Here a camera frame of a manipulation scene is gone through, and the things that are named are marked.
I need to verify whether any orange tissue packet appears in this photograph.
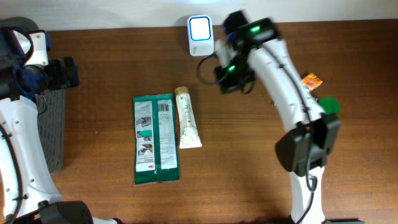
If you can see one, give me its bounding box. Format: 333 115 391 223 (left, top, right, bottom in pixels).
302 73 323 92

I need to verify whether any white tube with tan cap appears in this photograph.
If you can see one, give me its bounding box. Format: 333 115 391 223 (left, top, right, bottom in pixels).
175 86 203 149

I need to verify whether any green capped jar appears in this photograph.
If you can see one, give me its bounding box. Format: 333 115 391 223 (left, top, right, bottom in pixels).
319 97 341 115

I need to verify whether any green 3M package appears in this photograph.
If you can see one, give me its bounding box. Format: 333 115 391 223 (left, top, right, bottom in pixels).
133 93 180 185

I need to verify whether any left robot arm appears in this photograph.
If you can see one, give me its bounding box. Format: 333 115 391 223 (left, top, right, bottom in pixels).
1 17 121 223

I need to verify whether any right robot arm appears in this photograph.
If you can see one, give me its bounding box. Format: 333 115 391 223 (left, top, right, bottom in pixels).
215 11 341 223

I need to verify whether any white barcode scanner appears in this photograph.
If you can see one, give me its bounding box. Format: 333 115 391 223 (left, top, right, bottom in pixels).
187 15 214 57

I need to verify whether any grey plastic mesh basket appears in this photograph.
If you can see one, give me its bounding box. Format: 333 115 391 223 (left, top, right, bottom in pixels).
0 17 68 174

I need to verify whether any right black cable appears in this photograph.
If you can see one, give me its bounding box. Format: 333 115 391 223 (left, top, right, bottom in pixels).
196 52 224 86

